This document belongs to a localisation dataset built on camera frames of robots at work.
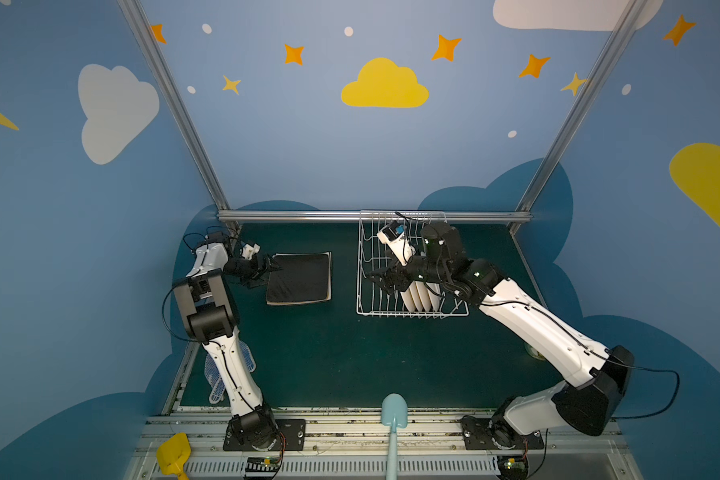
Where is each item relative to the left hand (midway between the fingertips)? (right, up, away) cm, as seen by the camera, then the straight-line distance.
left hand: (272, 275), depth 99 cm
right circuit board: (+68, -46, -25) cm, 86 cm away
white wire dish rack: (+34, -7, -6) cm, 35 cm away
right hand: (+35, +5, -27) cm, 45 cm away
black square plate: (+10, -1, +3) cm, 10 cm away
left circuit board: (+5, -46, -26) cm, 52 cm away
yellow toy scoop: (-15, -41, -29) cm, 52 cm away
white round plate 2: (+46, -2, -35) cm, 58 cm away
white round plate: (+44, -7, -13) cm, 46 cm away
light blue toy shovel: (+39, -35, -22) cm, 57 cm away
